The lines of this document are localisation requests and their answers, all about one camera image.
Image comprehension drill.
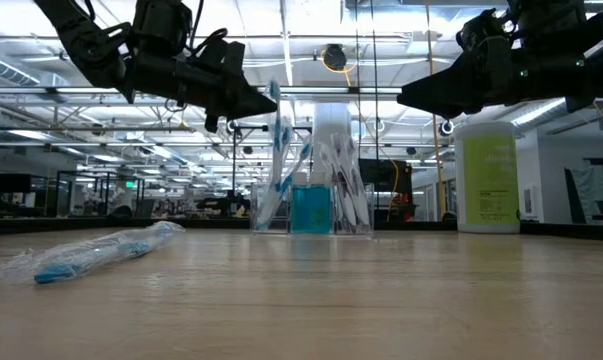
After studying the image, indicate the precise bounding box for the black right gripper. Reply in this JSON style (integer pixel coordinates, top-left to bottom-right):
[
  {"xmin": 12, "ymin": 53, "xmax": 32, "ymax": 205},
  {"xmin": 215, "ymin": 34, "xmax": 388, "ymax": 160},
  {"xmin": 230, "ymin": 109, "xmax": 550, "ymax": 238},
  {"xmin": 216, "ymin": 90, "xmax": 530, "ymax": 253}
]
[{"xmin": 395, "ymin": 33, "xmax": 573, "ymax": 121}]

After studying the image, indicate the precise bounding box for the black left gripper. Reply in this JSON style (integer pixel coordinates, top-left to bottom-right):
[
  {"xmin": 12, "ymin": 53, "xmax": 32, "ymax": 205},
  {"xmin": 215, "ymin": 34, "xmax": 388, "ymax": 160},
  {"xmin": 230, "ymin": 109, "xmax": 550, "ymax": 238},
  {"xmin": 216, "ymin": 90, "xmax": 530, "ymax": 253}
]
[{"xmin": 125, "ymin": 29, "xmax": 278, "ymax": 134}]

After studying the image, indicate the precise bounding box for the blue white toothbrush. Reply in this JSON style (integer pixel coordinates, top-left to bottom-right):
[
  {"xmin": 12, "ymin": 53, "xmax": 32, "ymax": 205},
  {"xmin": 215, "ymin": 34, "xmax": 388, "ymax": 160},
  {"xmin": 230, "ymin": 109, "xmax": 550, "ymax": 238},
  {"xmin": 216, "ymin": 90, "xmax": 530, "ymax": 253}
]
[
  {"xmin": 0, "ymin": 220, "xmax": 186, "ymax": 286},
  {"xmin": 254, "ymin": 139, "xmax": 314, "ymax": 232},
  {"xmin": 266, "ymin": 78, "xmax": 295, "ymax": 232}
]

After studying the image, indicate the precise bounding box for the blue mouthwash bottle white cap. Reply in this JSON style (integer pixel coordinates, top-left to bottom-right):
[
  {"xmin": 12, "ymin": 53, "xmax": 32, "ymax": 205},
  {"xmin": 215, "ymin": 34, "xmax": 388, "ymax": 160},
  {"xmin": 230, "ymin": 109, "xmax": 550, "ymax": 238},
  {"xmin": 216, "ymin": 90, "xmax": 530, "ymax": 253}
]
[{"xmin": 309, "ymin": 171, "xmax": 333, "ymax": 235}]

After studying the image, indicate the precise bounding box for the green white wipes canister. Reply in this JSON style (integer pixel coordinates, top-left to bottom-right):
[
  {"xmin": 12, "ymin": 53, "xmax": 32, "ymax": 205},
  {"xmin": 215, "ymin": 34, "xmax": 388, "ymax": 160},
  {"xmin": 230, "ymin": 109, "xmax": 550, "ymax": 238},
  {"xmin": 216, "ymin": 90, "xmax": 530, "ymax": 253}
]
[{"xmin": 452, "ymin": 120, "xmax": 522, "ymax": 235}]

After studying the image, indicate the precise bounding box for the clear acrylic organizer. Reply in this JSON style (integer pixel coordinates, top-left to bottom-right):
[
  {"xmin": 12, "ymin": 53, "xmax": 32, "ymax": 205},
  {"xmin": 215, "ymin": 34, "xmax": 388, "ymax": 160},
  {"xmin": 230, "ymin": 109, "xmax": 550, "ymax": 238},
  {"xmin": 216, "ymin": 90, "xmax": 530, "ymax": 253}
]
[{"xmin": 249, "ymin": 179, "xmax": 376, "ymax": 237}]

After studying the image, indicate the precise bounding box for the black monitor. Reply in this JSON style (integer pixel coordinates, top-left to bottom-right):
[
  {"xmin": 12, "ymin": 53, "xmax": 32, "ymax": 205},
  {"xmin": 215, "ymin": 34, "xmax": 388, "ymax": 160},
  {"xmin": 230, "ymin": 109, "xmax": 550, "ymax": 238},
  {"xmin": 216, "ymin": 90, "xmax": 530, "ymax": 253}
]
[{"xmin": 0, "ymin": 173, "xmax": 33, "ymax": 196}]

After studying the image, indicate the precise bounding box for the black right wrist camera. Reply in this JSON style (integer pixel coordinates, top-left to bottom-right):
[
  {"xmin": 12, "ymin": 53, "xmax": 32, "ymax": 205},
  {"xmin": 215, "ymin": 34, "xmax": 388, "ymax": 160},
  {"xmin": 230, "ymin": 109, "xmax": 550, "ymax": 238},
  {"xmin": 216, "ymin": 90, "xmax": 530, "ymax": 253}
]
[{"xmin": 455, "ymin": 7, "xmax": 515, "ymax": 51}]

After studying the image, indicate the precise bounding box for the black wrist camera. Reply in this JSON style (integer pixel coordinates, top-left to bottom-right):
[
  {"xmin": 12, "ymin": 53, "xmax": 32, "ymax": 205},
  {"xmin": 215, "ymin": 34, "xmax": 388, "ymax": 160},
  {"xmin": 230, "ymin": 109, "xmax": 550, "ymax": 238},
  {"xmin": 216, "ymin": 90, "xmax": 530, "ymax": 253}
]
[
  {"xmin": 455, "ymin": 7, "xmax": 515, "ymax": 51},
  {"xmin": 130, "ymin": 0, "xmax": 195, "ymax": 57}
]

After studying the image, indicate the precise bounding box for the black ceiling cable reel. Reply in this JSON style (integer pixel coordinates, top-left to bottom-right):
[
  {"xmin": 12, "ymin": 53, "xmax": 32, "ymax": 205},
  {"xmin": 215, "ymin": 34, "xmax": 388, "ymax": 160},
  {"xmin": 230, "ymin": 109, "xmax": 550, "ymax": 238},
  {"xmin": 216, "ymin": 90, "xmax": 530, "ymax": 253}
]
[{"xmin": 322, "ymin": 43, "xmax": 349, "ymax": 72}]

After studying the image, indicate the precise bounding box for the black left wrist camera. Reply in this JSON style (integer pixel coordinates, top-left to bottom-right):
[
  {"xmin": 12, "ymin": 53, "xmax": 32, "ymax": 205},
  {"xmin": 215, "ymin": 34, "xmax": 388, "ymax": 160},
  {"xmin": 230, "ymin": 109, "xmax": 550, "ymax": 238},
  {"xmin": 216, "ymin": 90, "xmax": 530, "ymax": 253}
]
[{"xmin": 130, "ymin": 0, "xmax": 195, "ymax": 57}]

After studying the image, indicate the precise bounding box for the black aluminium table frame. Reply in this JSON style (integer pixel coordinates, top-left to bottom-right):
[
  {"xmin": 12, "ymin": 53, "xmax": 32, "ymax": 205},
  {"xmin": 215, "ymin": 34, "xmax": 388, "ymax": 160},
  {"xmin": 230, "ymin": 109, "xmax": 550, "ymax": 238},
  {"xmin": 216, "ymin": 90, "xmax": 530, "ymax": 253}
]
[{"xmin": 0, "ymin": 215, "xmax": 603, "ymax": 242}]

